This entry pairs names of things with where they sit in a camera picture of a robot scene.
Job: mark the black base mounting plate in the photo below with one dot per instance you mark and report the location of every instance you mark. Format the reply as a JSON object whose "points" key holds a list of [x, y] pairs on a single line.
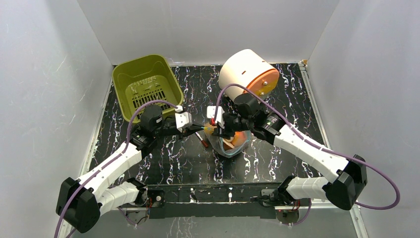
{"points": [[210, 200]]}

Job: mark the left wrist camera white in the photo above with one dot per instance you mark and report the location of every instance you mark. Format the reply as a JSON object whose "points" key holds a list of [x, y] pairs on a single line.
{"points": [[183, 118]]}

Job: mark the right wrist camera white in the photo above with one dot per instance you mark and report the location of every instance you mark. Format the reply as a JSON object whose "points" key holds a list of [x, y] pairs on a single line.
{"points": [[215, 115]]}

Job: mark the clear zip top bag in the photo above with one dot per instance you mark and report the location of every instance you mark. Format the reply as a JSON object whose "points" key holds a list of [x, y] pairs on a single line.
{"points": [[217, 145]]}

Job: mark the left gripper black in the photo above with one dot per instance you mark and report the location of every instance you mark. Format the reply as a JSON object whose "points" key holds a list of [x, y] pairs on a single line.
{"points": [[186, 132]]}

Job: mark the white round toy food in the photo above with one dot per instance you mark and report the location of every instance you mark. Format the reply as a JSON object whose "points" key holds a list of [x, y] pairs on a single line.
{"points": [[228, 144]]}

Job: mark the white orange cylindrical appliance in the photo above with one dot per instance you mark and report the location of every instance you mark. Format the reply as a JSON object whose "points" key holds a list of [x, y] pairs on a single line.
{"points": [[248, 69]]}

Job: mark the olive green plastic basket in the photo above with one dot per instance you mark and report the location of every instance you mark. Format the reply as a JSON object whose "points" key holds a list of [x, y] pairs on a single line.
{"points": [[145, 79]]}

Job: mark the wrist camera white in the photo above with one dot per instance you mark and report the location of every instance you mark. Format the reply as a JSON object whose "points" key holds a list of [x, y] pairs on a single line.
{"points": [[183, 118], [215, 115]]}

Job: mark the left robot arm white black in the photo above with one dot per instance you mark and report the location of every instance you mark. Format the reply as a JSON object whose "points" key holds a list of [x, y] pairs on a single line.
{"points": [[82, 201]]}

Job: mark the small orange toy fruit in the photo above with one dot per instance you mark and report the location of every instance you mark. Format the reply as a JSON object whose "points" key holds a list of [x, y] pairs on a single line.
{"points": [[209, 130]]}

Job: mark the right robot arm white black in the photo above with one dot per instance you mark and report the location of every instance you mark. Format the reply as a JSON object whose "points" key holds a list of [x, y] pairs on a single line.
{"points": [[342, 180]]}

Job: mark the red white marker pen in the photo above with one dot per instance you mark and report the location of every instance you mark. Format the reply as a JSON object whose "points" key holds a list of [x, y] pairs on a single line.
{"points": [[202, 140]]}

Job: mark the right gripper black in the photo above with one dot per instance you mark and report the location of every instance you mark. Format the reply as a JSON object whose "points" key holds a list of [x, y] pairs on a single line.
{"points": [[224, 127]]}

